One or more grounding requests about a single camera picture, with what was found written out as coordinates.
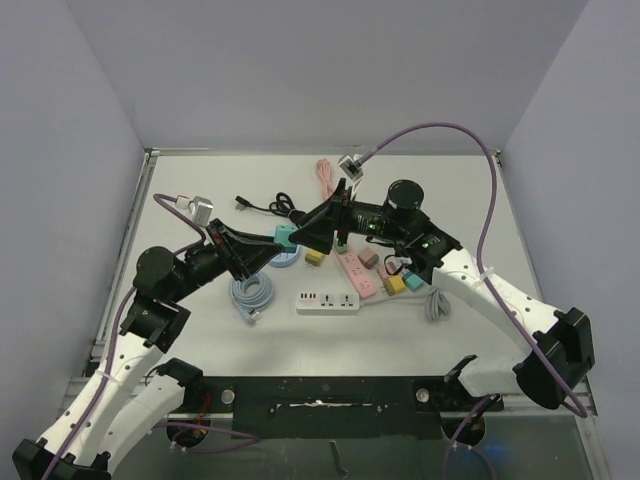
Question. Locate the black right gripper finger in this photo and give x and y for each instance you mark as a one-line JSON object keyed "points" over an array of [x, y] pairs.
{"points": [[317, 235], [323, 218]]}

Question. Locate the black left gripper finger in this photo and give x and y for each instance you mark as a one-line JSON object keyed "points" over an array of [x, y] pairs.
{"points": [[248, 261], [222, 235]]}

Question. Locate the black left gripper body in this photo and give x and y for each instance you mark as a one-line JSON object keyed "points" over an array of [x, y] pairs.
{"points": [[209, 262]]}

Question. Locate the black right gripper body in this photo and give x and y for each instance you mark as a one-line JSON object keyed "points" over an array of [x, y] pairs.
{"points": [[341, 211]]}

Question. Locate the teal USB charger plug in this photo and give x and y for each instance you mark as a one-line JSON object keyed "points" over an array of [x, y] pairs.
{"points": [[282, 235]]}

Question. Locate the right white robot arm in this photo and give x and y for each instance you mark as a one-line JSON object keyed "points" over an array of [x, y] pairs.
{"points": [[555, 347]]}

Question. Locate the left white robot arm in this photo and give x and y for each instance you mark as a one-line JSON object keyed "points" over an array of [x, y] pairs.
{"points": [[106, 419]]}

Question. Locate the yellow USB charger plug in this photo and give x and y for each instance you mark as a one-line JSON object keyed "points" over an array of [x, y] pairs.
{"points": [[313, 258]]}

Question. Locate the pink USB charger plug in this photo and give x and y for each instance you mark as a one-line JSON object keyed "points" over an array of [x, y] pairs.
{"points": [[368, 258]]}

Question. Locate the round blue power strip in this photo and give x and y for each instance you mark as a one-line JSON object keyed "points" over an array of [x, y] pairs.
{"points": [[284, 260]]}

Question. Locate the pink power strip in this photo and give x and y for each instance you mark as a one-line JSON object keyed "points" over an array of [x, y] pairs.
{"points": [[358, 275]]}

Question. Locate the white power strip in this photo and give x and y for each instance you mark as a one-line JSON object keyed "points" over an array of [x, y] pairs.
{"points": [[327, 304]]}

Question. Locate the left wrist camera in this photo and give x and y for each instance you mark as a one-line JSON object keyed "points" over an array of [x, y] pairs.
{"points": [[200, 209]]}

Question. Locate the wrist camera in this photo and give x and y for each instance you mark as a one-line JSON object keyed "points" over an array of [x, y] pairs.
{"points": [[200, 209], [351, 167]]}

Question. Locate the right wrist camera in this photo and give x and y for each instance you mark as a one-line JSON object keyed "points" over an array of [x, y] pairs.
{"points": [[351, 167]]}

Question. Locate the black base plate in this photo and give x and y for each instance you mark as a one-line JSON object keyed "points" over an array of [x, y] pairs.
{"points": [[423, 407]]}

